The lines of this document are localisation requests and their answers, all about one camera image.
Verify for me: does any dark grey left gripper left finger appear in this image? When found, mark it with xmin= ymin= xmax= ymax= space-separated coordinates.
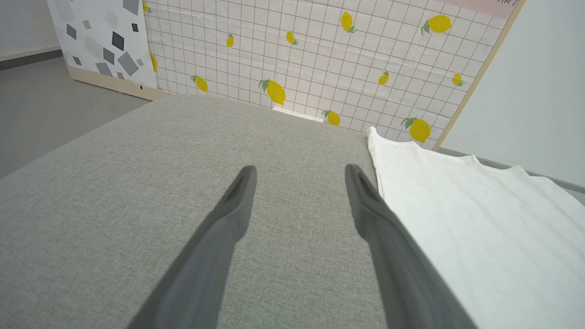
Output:
xmin=127 ymin=165 xmax=258 ymax=329

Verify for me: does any white garment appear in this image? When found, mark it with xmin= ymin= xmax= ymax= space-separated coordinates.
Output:
xmin=367 ymin=126 xmax=585 ymax=329

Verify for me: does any grey fabric sofa seat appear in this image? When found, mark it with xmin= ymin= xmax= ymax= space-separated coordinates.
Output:
xmin=0 ymin=94 xmax=585 ymax=329

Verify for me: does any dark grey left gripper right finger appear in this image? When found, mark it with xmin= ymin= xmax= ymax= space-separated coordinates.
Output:
xmin=345 ymin=164 xmax=479 ymax=329

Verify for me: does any lemon print grid panel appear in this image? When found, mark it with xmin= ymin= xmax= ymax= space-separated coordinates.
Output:
xmin=141 ymin=0 xmax=527 ymax=152

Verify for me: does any grey terrazzo print panel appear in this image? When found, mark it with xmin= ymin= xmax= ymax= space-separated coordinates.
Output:
xmin=47 ymin=0 xmax=170 ymax=102

